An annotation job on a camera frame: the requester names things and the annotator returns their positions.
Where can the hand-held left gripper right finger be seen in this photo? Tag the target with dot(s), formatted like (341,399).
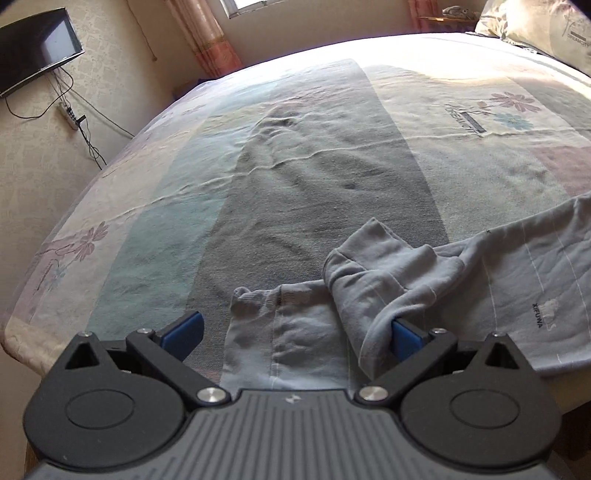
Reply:
(406,341)

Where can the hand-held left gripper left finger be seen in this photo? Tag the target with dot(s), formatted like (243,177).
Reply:
(181,334)

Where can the grey pants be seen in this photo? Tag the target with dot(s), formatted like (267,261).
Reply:
(485,286)

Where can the bed with patterned sheet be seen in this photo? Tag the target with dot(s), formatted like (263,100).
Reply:
(300,161)

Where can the white power strip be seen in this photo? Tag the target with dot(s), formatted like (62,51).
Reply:
(67,116)

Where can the pink patterned curtain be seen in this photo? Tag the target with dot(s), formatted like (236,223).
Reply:
(207,37)
(429,9)

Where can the wooden nightstand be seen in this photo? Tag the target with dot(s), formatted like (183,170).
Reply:
(443,24)

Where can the folded grey cloth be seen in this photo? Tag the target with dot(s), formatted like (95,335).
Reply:
(457,13)

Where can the large beige pillow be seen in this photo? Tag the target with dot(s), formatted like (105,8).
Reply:
(545,32)

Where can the wall-mounted television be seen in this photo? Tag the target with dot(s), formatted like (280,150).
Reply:
(32,50)

